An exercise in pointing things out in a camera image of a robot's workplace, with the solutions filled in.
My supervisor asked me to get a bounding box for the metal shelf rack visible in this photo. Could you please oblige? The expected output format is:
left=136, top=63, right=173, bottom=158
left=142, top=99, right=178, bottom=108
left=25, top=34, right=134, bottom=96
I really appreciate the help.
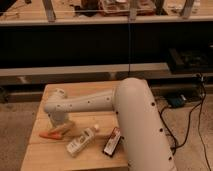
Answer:
left=0, top=0, right=213, bottom=26

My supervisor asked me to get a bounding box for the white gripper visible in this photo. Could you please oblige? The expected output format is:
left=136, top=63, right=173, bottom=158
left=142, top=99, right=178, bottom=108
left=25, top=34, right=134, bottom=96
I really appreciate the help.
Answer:
left=48, top=113, right=75, bottom=135

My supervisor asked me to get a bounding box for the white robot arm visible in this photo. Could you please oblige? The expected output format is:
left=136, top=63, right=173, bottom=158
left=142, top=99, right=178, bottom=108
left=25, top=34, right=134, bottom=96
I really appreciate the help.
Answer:
left=44, top=78, right=177, bottom=171

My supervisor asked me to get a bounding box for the black power cable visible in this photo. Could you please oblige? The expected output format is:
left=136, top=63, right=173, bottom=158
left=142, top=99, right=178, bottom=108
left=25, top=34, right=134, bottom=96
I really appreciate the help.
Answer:
left=159, top=74, right=213, bottom=171

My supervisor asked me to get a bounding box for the white plastic bottle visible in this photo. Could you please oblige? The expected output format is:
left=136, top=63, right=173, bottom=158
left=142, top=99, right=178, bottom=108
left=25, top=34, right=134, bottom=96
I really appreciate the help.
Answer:
left=66, top=124, right=100, bottom=157

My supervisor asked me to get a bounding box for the orange carrot-shaped pepper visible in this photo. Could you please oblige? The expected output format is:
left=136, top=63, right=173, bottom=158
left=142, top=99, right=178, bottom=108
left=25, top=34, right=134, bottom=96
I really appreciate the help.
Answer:
left=39, top=132, right=63, bottom=140

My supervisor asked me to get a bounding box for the black rectangular box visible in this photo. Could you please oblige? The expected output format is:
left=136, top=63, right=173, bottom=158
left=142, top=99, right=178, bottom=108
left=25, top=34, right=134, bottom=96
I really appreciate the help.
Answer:
left=103, top=127, right=121, bottom=157

